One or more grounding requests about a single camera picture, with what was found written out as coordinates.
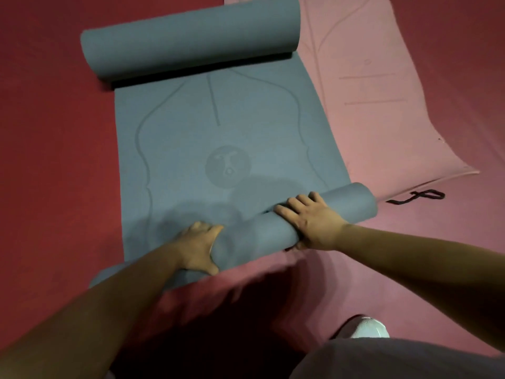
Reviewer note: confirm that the person's right hand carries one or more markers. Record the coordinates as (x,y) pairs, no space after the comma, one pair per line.
(315,226)

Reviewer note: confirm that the person's left hand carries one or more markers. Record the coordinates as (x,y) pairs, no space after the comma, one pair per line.
(195,248)

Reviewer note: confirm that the person's right little finger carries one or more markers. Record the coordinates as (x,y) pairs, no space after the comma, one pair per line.
(318,199)

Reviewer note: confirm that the person's left thumb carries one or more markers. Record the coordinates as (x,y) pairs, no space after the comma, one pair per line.
(209,266)

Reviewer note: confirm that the person's right middle finger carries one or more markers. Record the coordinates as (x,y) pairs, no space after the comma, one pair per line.
(295,205)

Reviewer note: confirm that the blue-grey yoga mat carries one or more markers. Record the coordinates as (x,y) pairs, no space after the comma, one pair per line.
(221,126)

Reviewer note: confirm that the person's right forearm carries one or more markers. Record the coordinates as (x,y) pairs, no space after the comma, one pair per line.
(426,268)

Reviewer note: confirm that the person's left forearm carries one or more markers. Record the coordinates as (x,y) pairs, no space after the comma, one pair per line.
(86,315)

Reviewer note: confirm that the pink yoga mat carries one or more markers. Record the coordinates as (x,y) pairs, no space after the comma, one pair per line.
(374,98)

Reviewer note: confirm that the white shoe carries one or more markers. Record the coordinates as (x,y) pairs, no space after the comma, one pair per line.
(369,328)

